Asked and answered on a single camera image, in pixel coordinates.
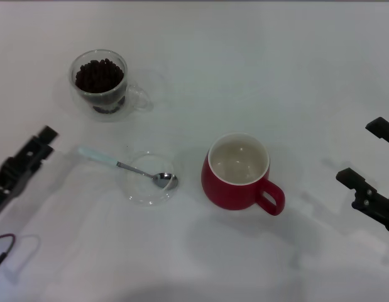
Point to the clear glass saucer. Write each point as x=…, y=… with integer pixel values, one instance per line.
x=144, y=192

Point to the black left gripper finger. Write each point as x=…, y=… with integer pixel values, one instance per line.
x=18, y=171

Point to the dark coffee beans pile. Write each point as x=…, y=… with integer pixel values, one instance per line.
x=100, y=75

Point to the clear double-wall glass cup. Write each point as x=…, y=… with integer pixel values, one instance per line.
x=87, y=110

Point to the red mug with white interior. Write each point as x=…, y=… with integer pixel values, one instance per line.
x=225, y=195

